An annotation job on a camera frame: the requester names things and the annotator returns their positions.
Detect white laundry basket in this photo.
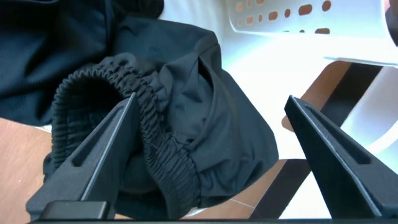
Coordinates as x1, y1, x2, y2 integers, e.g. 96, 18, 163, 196
158, 0, 398, 218

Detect black shorts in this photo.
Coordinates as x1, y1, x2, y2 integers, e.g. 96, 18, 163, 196
42, 17, 280, 220

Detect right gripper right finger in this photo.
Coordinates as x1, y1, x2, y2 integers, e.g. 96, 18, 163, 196
284, 95, 398, 218

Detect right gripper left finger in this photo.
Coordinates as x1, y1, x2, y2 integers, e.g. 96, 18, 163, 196
25, 92, 141, 220

